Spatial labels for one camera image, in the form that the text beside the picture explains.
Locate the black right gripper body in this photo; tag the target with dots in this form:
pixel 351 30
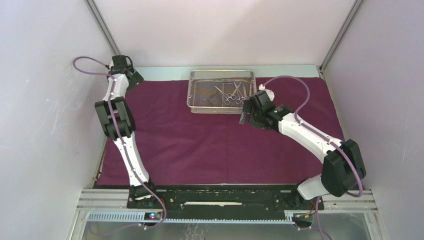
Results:
pixel 255 119

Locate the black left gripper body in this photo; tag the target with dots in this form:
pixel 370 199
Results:
pixel 136 78

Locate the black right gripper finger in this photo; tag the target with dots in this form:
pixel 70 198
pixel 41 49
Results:
pixel 244 117
pixel 247 106

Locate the maroon surgical wrap cloth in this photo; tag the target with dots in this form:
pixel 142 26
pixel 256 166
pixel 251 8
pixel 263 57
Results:
pixel 178 147

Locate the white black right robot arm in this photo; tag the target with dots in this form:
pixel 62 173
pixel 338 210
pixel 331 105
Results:
pixel 342 165

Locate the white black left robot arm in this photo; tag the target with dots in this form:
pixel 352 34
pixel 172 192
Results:
pixel 118 124

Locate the steel surgical scissors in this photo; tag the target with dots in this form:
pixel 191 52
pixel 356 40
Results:
pixel 226 97

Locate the steel forceps right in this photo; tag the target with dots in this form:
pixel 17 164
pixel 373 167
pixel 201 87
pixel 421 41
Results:
pixel 245 94

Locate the steel forceps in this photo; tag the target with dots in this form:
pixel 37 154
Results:
pixel 236 94
pixel 245 94

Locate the steel forceps left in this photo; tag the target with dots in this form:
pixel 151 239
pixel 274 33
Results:
pixel 236 94

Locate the steel instrument tray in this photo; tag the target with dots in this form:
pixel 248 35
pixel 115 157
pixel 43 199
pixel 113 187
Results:
pixel 201 86

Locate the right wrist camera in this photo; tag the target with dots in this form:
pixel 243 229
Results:
pixel 263 99

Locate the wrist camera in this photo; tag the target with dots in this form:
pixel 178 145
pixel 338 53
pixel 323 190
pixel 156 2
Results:
pixel 119 62
pixel 263 99

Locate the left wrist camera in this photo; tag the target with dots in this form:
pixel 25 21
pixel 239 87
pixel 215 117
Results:
pixel 119 62

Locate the left corner aluminium post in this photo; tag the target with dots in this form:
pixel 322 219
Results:
pixel 102 25

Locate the corner aluminium post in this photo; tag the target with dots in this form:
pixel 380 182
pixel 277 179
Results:
pixel 102 25
pixel 354 10

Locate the aluminium frame rail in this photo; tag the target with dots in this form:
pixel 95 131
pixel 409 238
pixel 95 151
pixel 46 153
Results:
pixel 115 200

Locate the grey cable duct strip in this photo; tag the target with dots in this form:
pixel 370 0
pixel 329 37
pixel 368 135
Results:
pixel 141 217

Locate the right corner aluminium post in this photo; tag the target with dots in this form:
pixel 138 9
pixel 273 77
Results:
pixel 354 10

